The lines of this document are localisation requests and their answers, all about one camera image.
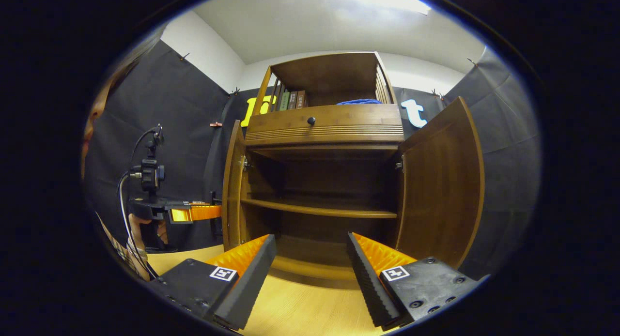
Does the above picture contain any black backdrop cloth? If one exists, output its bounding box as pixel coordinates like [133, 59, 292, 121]
[85, 38, 542, 281]

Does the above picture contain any black door handle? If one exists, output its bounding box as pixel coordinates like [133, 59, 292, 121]
[209, 191, 223, 241]

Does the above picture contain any grey cable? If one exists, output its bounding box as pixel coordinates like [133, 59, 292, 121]
[116, 169, 155, 281]

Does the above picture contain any person's head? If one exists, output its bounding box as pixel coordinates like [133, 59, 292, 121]
[81, 24, 168, 182]

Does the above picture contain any wooden inner shelf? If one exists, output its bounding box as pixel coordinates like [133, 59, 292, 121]
[241, 197, 398, 219]

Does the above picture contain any wooden shoe cabinet door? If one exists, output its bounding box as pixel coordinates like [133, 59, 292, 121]
[395, 96, 485, 270]
[222, 120, 247, 252]

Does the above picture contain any wooden double-door shoe cabinet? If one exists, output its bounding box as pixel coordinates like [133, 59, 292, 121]
[222, 51, 485, 290]

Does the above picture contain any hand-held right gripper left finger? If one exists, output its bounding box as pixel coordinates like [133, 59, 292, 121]
[145, 233, 278, 331]

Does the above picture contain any wooden drawer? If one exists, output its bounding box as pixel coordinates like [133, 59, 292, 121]
[244, 104, 405, 147]

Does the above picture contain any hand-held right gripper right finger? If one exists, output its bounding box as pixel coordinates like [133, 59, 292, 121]
[346, 231, 485, 332]

